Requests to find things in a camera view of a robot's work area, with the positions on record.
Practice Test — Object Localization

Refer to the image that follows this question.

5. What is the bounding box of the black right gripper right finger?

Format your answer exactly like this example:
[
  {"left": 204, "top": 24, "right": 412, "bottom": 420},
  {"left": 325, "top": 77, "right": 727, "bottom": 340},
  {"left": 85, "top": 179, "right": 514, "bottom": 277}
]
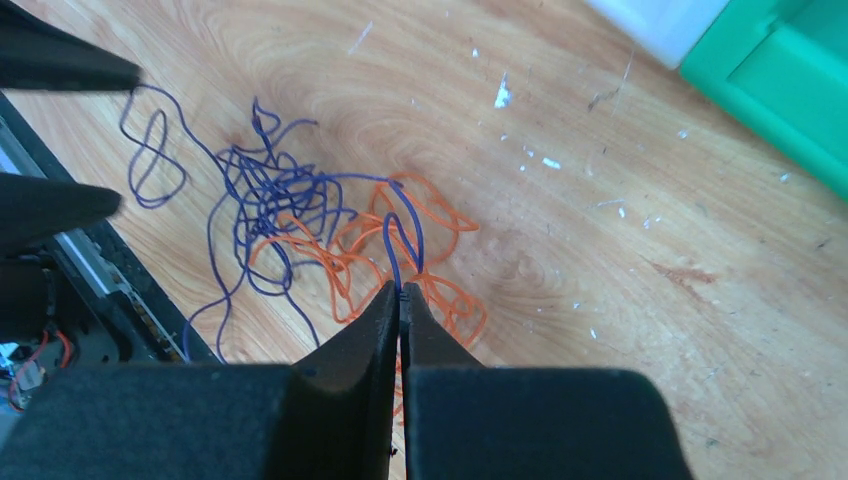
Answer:
[{"left": 401, "top": 283, "right": 692, "bottom": 479}]

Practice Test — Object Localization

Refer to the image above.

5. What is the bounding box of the green plastic bin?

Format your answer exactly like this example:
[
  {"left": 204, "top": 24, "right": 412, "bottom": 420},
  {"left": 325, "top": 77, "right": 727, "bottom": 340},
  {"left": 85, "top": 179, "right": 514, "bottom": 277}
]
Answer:
[{"left": 681, "top": 0, "right": 847, "bottom": 197}]

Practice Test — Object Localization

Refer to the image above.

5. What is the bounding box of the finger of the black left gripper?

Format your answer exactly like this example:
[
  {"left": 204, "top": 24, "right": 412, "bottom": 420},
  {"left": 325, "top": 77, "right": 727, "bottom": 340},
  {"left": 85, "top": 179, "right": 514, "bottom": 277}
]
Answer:
[
  {"left": 1, "top": 1, "right": 142, "bottom": 92},
  {"left": 1, "top": 173, "right": 122, "bottom": 256}
]

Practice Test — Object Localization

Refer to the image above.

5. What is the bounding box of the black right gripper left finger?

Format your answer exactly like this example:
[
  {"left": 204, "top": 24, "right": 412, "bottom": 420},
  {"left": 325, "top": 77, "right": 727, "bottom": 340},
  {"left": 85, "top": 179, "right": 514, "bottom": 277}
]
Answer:
[{"left": 1, "top": 282, "right": 399, "bottom": 479}]

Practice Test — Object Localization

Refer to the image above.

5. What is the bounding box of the orange cable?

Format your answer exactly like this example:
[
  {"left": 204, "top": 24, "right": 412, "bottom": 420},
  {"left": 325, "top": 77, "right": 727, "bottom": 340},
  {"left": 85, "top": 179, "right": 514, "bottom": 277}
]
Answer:
[{"left": 250, "top": 173, "right": 488, "bottom": 425}]

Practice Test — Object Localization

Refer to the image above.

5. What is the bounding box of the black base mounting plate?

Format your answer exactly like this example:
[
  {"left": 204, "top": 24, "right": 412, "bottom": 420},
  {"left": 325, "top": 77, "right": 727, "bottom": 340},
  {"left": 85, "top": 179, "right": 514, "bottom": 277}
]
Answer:
[{"left": 1, "top": 100, "right": 218, "bottom": 417}]

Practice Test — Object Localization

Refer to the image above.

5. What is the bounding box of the white plastic bin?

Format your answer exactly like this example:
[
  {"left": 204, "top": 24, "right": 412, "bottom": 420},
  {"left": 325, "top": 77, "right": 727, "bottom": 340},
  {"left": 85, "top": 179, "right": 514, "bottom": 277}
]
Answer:
[{"left": 586, "top": 0, "right": 729, "bottom": 70}]

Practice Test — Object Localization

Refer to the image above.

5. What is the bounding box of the purple cable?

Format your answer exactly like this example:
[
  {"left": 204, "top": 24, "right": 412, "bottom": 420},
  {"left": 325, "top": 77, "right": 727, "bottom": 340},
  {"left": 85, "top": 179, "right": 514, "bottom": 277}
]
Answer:
[{"left": 119, "top": 84, "right": 427, "bottom": 364}]

